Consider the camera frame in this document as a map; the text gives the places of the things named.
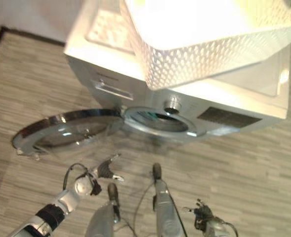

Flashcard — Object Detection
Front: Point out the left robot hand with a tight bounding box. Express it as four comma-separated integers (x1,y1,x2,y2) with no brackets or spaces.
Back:
95,153,125,183

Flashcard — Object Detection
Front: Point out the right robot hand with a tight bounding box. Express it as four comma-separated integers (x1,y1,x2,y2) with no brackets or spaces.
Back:
183,198,214,230

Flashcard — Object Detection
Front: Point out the white perforated laundry basket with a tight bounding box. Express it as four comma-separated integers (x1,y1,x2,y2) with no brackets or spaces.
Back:
124,0,291,91

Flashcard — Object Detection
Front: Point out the grey washer drum gasket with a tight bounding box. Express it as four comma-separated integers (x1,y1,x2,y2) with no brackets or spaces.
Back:
124,106,198,137

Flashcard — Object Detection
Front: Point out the teal laundry cloth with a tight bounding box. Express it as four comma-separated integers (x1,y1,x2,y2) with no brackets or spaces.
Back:
144,111,161,121

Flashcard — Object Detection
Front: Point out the round chrome washer door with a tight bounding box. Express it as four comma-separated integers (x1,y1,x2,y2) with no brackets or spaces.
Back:
11,108,123,161

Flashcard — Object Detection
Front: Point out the washer detergent drawer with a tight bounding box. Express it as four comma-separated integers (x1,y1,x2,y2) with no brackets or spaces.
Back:
90,78,134,101

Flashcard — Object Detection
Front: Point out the silver washer control knob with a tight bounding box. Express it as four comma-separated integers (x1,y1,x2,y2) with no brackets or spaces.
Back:
163,96,183,114

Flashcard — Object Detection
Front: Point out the dark washer display panel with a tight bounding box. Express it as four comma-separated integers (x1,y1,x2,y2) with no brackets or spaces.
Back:
197,106,263,129

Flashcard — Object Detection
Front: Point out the silver right robot leg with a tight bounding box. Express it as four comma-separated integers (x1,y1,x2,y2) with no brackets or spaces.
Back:
151,162,188,237

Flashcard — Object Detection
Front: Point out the silver robot leg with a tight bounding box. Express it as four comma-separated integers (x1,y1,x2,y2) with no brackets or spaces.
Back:
151,162,188,237
85,183,122,237

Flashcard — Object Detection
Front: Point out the silver left robot leg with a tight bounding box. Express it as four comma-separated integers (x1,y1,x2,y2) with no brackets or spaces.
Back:
85,183,122,237

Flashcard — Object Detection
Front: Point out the white front-load washing machine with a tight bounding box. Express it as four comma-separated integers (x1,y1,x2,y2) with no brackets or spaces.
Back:
63,0,291,144

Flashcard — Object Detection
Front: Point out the black baseboard strip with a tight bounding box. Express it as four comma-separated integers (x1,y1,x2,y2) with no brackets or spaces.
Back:
0,25,66,65

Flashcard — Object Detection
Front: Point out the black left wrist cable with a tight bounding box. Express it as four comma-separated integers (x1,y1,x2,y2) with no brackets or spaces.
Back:
63,162,92,191

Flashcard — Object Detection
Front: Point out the thin black leg cable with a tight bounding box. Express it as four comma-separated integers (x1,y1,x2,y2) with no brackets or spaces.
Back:
132,181,156,237

